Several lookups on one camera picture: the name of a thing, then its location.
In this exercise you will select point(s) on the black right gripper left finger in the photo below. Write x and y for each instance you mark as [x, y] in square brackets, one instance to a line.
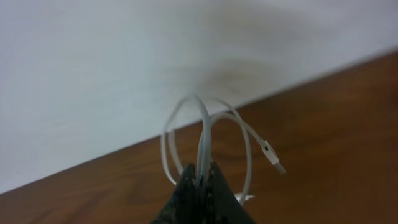
[182, 207]

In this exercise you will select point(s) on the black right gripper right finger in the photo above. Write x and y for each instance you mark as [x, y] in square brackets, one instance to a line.
[221, 206]

